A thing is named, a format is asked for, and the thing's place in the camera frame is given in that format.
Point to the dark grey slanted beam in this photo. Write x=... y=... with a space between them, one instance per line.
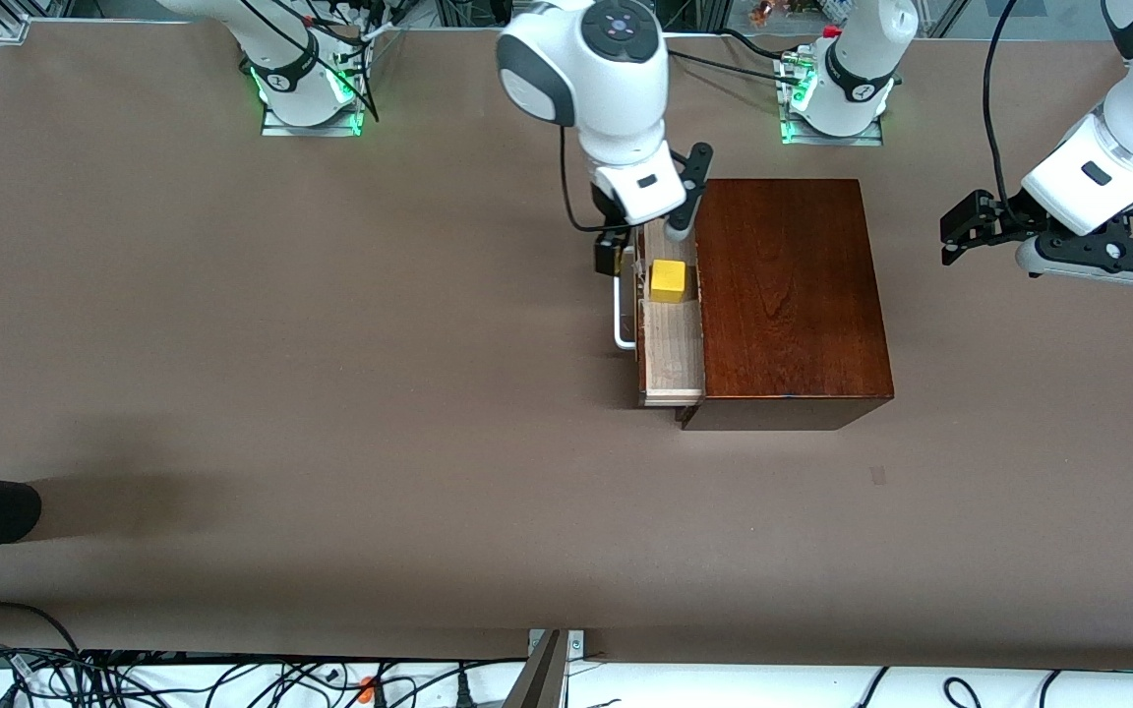
x=537 y=683

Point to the small orange connector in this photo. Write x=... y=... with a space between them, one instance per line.
x=367 y=688

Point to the small copper coloured object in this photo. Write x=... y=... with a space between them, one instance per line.
x=765 y=12

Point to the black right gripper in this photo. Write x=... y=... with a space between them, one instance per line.
x=610 y=253

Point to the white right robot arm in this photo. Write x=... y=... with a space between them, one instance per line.
x=616 y=98

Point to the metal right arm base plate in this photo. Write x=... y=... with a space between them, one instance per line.
x=311 y=128

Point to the small metal edge bracket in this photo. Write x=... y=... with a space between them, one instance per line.
x=576 y=644

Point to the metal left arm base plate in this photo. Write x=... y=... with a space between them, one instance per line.
x=832 y=140

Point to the dark brown wooden cabinet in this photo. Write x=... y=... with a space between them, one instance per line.
x=793 y=295

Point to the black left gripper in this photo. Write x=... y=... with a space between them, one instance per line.
x=1006 y=215

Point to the yellow cube block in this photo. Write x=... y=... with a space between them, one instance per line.
x=669 y=280

